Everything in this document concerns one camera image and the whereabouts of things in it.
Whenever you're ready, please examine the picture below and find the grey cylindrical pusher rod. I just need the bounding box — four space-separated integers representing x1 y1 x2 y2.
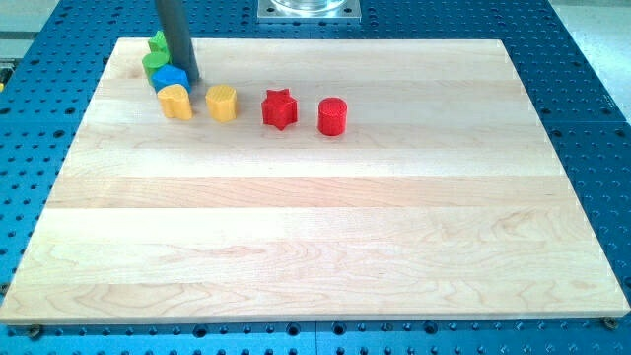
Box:
155 0 200 85

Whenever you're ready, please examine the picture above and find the blue cube block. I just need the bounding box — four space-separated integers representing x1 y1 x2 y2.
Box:
150 64 191 93

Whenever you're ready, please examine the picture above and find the board clamp screw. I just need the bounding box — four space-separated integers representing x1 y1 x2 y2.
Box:
601 317 619 330
25 324 44 341

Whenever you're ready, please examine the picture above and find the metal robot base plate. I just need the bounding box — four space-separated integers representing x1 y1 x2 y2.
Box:
256 0 362 23

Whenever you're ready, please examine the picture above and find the green cylinder block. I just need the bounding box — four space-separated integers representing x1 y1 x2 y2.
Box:
141 51 171 86

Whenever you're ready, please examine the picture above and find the green star block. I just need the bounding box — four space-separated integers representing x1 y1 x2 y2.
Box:
147 30 170 55

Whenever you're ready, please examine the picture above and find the yellow hexagon block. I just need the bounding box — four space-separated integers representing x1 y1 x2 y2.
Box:
205 85 238 122

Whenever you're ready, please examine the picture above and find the wooden board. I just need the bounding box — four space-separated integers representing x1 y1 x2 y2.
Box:
1 37 629 325

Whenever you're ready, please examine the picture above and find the red star block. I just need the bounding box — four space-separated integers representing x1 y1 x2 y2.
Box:
261 89 298 131

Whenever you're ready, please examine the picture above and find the left board clamp screw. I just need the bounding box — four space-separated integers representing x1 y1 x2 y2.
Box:
25 324 44 341

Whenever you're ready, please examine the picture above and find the right board clamp screw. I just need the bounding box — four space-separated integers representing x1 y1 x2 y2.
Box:
601 317 619 330

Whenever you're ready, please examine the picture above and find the yellow heart block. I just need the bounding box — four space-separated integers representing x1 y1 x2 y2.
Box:
157 84 193 120

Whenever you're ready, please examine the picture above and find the red cylinder block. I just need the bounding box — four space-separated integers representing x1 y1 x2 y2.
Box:
317 97 348 136

